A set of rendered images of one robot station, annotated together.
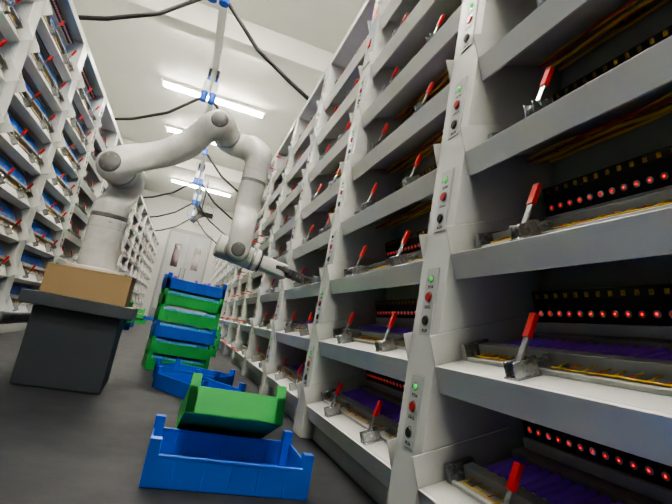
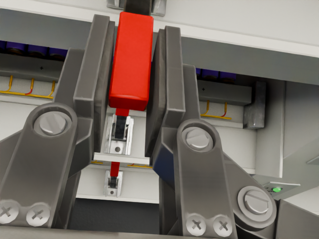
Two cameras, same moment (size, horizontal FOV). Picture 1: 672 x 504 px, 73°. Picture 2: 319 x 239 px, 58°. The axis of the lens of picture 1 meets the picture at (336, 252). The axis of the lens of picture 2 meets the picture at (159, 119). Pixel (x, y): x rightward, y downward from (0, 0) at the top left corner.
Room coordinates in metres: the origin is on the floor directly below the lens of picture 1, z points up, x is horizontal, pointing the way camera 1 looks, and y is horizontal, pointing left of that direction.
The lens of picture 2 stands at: (1.66, 0.17, 0.58)
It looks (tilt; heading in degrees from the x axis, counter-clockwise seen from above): 61 degrees down; 270
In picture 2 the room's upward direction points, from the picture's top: 21 degrees clockwise
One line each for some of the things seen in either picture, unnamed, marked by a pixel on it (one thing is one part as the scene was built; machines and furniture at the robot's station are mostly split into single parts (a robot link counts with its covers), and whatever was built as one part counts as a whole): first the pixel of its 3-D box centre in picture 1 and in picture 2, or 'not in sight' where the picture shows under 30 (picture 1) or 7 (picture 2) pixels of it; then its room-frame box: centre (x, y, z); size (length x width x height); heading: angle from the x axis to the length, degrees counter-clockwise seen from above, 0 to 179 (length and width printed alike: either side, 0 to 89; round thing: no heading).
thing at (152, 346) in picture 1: (179, 346); not in sight; (2.45, 0.71, 0.12); 0.30 x 0.20 x 0.08; 115
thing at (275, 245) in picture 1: (286, 242); not in sight; (2.86, 0.32, 0.85); 0.20 x 0.09 x 1.70; 107
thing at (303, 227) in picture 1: (316, 221); not in sight; (2.19, 0.12, 0.85); 0.20 x 0.09 x 1.70; 107
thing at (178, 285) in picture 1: (194, 286); not in sight; (2.45, 0.71, 0.44); 0.30 x 0.20 x 0.08; 115
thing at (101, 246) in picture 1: (102, 244); not in sight; (1.58, 0.80, 0.47); 0.19 x 0.19 x 0.18
